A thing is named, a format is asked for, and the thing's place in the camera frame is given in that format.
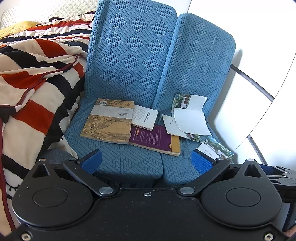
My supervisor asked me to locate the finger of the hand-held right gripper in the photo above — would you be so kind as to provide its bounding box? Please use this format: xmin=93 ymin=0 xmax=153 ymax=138
xmin=258 ymin=163 xmax=296 ymax=177
xmin=268 ymin=176 xmax=296 ymax=186

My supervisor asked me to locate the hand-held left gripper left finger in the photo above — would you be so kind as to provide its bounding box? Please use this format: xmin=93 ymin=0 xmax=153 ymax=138
xmin=30 ymin=149 xmax=117 ymax=198

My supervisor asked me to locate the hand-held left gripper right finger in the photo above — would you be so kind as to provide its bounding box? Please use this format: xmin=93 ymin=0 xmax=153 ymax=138
xmin=178 ymin=149 xmax=267 ymax=198

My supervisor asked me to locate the tan painting cover book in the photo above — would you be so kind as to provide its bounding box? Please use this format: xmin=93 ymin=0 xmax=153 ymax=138
xmin=80 ymin=98 xmax=135 ymax=144

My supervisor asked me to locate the purple book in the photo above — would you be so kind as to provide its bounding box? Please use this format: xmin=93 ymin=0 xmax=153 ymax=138
xmin=129 ymin=124 xmax=181 ymax=157

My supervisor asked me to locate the white and orange book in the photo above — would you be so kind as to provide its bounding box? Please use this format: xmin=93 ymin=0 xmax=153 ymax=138
xmin=131 ymin=105 xmax=159 ymax=131

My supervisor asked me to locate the white lined cover notebook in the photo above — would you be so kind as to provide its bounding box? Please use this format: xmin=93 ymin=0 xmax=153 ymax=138
xmin=162 ymin=113 xmax=185 ymax=135

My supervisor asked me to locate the red black cream striped blanket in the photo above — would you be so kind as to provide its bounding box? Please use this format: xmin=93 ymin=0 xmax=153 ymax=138
xmin=0 ymin=11 xmax=95 ymax=237

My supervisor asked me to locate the blue textured sofa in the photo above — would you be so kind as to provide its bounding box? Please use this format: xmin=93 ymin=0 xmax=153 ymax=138
xmin=64 ymin=0 xmax=236 ymax=188

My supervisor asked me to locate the white cabinet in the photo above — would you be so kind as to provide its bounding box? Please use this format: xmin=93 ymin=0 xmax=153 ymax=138
xmin=187 ymin=0 xmax=296 ymax=168

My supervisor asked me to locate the yellow pillow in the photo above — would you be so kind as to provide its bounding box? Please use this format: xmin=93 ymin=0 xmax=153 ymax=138
xmin=0 ymin=21 xmax=40 ymax=39

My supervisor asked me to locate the white quilted pillow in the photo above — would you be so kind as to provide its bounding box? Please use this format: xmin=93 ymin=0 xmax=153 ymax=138
xmin=0 ymin=0 xmax=100 ymax=30

